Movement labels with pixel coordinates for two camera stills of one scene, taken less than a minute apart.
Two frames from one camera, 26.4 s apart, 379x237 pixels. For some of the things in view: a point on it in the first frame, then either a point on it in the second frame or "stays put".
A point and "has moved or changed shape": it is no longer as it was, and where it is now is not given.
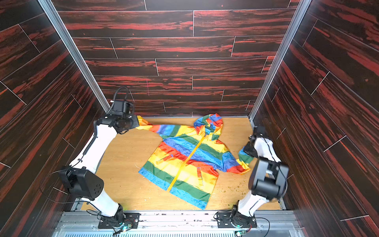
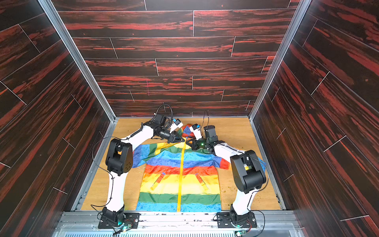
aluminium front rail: x=86 y=224 stays put
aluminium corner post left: x=74 y=54 stays put
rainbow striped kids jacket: x=186 y=161 has moved or changed shape
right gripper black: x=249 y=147 -> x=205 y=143
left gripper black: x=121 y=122 -> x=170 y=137
